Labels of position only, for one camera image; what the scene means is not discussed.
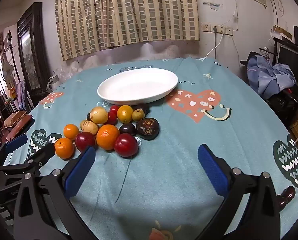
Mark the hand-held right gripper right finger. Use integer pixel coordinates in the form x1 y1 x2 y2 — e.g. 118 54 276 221
198 144 282 240

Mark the white plastic jug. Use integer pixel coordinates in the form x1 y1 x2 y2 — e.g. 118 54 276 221
47 74 60 92

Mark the teal printed tablecloth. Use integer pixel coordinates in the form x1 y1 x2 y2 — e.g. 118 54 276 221
7 56 298 240

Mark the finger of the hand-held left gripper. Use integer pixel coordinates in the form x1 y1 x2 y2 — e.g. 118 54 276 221
0 134 28 165
0 142 56 178

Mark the blue cloth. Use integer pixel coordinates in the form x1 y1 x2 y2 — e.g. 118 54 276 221
247 55 296 99

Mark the clear plastic bag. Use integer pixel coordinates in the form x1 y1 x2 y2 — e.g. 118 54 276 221
55 66 77 83

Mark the white power cable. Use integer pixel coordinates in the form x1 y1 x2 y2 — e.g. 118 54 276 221
204 31 225 59

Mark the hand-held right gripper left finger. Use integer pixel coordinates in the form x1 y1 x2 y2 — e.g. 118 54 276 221
13 146 97 240

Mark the beige checked curtain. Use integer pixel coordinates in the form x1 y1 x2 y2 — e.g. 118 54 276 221
55 0 200 61

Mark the white oval plate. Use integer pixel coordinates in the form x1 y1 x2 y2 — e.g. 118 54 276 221
97 68 179 106

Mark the white electric fan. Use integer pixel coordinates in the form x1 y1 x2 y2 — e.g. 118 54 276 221
2 61 15 80

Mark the wrinkled dark passion fruit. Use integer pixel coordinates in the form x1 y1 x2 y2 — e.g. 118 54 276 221
136 118 160 140

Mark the small orange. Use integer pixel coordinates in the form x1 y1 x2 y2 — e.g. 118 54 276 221
63 124 80 140

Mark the long cardboard box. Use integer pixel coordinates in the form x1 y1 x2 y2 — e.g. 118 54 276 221
270 25 293 40

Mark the black monitor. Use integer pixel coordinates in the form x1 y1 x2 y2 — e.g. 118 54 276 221
276 42 298 80

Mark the tan cushion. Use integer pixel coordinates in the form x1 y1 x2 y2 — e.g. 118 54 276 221
4 111 27 128

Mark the paper wall sticker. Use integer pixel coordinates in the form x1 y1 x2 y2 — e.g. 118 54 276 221
203 2 223 11

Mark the red plum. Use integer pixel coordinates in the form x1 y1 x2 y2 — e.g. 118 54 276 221
75 132 96 153
114 133 139 157

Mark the yellow tomato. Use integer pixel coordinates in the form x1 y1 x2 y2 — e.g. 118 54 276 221
117 105 134 124

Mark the purple hanging cloth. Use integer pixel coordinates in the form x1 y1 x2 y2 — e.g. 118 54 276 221
16 80 27 110

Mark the reddish wooden chair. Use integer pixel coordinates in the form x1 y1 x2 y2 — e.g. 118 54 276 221
4 115 35 142

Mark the pale yellow round fruit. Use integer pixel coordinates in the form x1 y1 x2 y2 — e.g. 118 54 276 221
90 106 109 125

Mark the spotted pale yellow fruit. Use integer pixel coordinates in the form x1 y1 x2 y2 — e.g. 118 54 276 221
82 121 99 135

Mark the dark framed picture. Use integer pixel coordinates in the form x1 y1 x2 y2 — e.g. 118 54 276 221
17 2 51 98

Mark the black chair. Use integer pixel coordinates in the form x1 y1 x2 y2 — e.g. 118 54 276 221
239 51 264 68

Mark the dark glossy wooden knob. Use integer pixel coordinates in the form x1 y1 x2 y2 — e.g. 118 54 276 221
276 186 296 212

